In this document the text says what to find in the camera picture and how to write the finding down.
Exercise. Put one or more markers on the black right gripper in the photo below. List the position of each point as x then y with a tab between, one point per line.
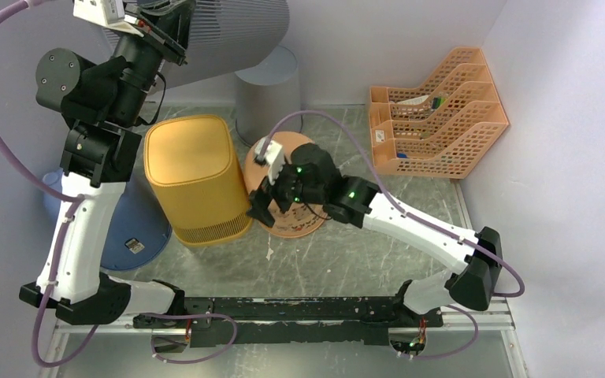
260	201

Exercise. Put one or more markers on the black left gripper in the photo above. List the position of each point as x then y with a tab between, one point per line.
168	54

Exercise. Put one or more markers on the orange plastic bin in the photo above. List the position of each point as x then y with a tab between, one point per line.
300	219

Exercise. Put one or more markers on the yellow mesh plastic bin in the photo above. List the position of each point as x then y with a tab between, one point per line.
193	169

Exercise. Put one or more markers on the light grey plastic bin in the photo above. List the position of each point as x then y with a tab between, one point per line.
266	93

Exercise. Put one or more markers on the dark grey ribbed bin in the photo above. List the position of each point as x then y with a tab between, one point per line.
228	36

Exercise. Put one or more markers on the blue plastic bin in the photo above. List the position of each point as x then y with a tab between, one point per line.
119	225

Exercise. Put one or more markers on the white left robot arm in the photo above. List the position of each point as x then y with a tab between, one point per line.
103	152

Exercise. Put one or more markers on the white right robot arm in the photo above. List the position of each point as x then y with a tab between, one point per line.
471	275

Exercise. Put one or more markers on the orange plastic file organizer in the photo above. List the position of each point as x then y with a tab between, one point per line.
441	128

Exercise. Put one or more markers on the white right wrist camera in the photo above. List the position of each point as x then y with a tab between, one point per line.
270	154

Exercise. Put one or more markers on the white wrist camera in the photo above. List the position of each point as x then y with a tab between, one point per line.
270	154
108	14

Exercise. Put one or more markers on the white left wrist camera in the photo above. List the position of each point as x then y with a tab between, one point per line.
108	14

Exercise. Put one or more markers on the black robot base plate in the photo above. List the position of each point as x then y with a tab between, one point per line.
216	321

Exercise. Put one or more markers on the aluminium frame rail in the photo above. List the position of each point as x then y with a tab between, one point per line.
468	344

